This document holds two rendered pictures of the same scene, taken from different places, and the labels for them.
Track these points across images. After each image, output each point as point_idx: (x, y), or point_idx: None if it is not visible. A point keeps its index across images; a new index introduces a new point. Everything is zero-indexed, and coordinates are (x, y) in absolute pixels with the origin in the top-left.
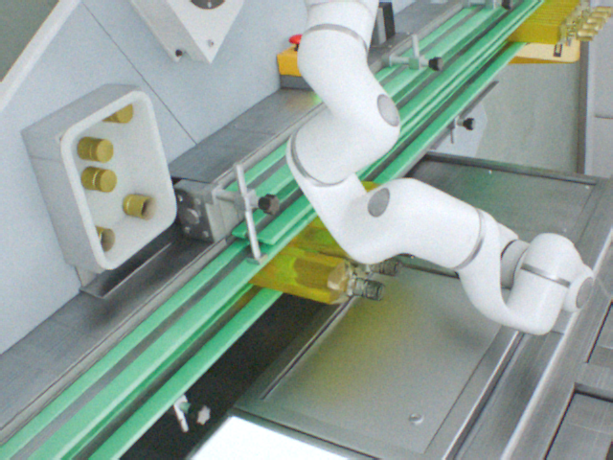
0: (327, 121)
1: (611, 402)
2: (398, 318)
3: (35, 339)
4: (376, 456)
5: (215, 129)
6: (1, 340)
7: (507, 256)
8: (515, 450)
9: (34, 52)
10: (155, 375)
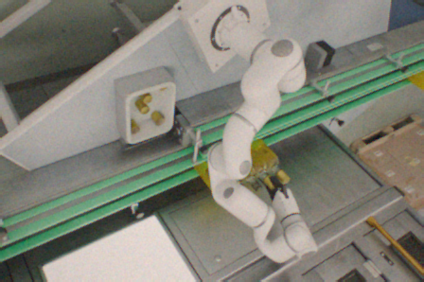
0: (222, 156)
1: None
2: None
3: (90, 155)
4: (193, 266)
5: (211, 89)
6: (76, 150)
7: (288, 219)
8: None
9: (132, 48)
10: None
